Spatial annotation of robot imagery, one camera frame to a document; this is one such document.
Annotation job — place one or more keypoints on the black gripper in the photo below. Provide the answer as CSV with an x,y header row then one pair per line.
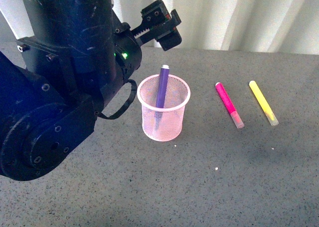
x,y
158,24

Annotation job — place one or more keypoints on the purple marker pen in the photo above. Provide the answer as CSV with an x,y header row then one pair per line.
x,y
163,79

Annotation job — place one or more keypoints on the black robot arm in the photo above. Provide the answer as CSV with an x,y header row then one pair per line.
x,y
79,57

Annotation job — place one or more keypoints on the pink marker pen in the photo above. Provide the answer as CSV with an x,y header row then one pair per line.
x,y
229,105

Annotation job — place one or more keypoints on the pink mesh cup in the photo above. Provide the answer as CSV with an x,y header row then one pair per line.
x,y
163,124

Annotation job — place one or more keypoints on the yellow marker pen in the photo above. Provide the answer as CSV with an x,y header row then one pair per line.
x,y
263,103

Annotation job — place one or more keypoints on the white curtain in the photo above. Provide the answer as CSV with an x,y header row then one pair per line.
x,y
290,26

